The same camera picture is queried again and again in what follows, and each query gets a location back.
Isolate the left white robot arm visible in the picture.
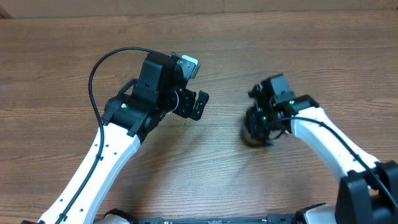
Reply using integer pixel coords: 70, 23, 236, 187
38, 49, 209, 224

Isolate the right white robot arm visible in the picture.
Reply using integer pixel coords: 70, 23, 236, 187
241, 73, 397, 224

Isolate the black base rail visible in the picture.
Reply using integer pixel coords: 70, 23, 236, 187
102, 208, 336, 224

